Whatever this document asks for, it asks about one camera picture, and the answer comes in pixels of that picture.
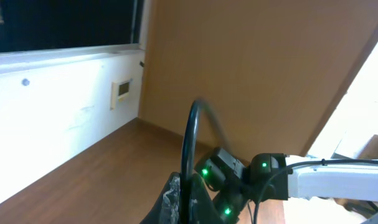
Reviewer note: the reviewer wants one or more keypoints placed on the dark window with frame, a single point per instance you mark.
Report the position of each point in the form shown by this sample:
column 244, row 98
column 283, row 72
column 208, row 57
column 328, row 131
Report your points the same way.
column 41, row 33

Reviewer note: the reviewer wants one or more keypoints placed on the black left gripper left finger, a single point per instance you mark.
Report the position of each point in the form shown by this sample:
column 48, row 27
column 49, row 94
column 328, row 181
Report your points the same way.
column 166, row 207

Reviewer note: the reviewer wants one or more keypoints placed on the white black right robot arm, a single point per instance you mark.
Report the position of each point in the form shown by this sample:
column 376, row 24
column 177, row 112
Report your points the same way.
column 278, row 176

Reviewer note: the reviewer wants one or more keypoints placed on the white wall control panel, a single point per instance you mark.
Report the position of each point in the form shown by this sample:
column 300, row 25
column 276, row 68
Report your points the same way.
column 119, row 91

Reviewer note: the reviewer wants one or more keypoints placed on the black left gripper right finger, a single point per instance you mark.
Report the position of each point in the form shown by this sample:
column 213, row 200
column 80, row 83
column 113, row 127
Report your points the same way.
column 201, row 207

